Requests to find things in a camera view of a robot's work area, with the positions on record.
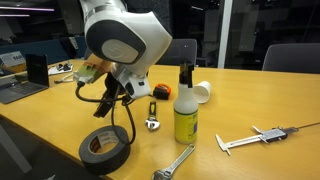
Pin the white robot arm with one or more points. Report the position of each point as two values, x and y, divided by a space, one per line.
131 42

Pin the grey laptop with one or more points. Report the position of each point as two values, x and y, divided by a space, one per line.
23 89

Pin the grey office chair middle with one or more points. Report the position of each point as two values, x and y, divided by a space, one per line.
179 51

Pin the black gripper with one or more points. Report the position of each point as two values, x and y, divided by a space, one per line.
113 90

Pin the white foam cup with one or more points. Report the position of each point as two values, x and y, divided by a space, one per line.
202 91

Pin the grey office chair right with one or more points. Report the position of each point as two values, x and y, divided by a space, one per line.
293 57

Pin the black-handled adjustable wrench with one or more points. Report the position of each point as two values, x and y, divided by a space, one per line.
151 122

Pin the black upright tablet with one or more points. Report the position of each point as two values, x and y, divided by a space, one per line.
37 69

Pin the digital caliper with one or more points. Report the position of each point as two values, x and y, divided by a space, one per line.
267 136

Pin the orange tape measure far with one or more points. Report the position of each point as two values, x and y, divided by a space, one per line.
162 91

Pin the silver adjustable wrench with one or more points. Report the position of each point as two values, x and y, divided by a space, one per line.
167 173

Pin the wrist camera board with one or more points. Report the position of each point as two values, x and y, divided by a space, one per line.
89 73

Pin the grey office chair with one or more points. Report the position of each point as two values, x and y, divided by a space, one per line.
293 57
179 51

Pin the black duct tape roll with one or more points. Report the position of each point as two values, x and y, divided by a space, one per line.
102 152

